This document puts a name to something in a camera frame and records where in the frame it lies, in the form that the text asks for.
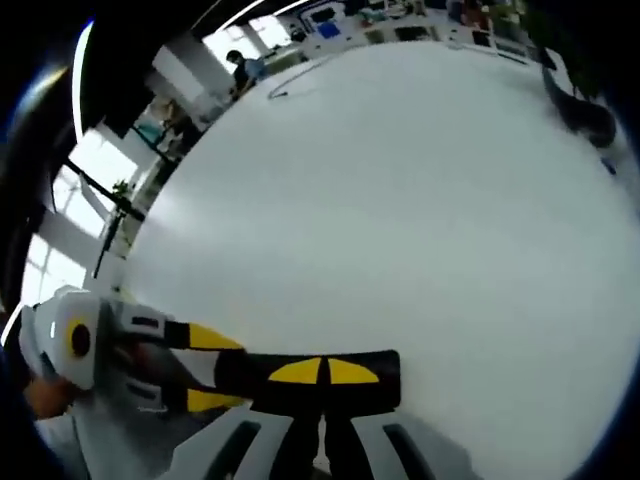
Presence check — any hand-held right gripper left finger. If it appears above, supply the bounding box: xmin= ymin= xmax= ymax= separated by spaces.
xmin=169 ymin=356 xmax=326 ymax=480

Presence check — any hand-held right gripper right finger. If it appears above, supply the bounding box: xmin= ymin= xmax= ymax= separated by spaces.
xmin=325 ymin=357 xmax=482 ymax=480

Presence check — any person's left hand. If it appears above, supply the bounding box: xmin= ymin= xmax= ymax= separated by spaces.
xmin=24 ymin=378 xmax=82 ymax=422

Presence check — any black tripod stand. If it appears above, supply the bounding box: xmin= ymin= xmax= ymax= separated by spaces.
xmin=64 ymin=159 xmax=149 ymax=282

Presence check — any green potted plant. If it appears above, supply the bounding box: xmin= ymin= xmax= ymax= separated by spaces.
xmin=524 ymin=4 xmax=618 ymax=149

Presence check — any grey cable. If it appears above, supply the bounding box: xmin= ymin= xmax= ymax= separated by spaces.
xmin=266 ymin=51 xmax=347 ymax=100

